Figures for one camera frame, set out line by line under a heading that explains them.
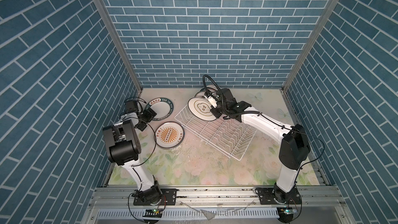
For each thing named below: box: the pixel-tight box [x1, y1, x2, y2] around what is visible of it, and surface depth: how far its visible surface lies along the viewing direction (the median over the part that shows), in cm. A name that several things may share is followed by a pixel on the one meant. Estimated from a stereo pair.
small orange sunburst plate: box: [153, 121, 186, 150], surface depth 94 cm
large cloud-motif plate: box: [187, 97, 217, 121], surface depth 95 cm
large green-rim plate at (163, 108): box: [145, 97, 175, 121], surface depth 111 cm
